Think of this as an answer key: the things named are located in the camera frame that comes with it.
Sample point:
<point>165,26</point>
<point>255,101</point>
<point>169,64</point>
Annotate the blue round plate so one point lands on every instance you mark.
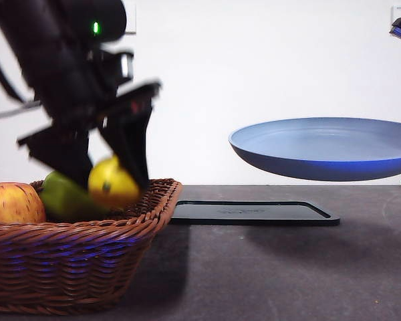
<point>321,147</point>

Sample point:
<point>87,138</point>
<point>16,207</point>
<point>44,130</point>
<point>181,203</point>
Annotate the red yellow apple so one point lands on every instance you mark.
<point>10,204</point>

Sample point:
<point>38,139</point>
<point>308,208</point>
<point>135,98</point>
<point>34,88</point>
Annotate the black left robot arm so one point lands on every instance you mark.
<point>53,50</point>

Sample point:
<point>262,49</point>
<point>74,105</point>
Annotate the black flat tray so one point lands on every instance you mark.
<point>254,214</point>

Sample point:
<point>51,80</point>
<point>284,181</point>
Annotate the yellow lemon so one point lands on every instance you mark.
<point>110,187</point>

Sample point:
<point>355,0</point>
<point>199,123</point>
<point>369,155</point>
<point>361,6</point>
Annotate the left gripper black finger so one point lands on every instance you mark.
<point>130,140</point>
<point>70,160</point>

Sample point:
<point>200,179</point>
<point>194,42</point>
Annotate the brown wicker basket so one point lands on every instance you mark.
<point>70,261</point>

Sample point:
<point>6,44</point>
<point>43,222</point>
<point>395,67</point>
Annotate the green apple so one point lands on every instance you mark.
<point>63,204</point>

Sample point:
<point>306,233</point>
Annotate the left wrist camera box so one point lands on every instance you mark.
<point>120,67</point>

